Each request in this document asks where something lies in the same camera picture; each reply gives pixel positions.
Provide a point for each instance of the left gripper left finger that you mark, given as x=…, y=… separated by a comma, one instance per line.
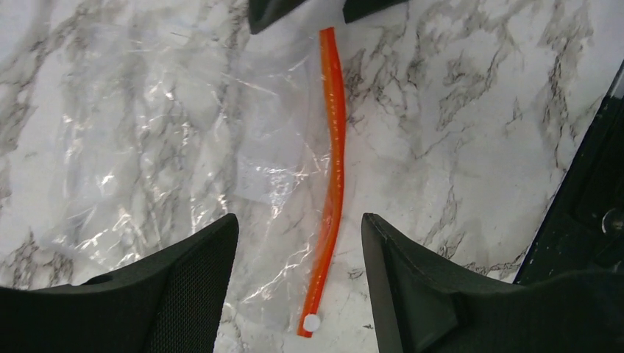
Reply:
x=170, y=301

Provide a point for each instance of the clear zip top bag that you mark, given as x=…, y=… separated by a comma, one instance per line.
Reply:
x=159, y=139

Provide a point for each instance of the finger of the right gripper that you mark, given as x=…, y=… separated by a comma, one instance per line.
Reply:
x=354, y=10
x=263, y=13

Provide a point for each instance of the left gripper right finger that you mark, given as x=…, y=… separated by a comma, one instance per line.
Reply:
x=423, y=302

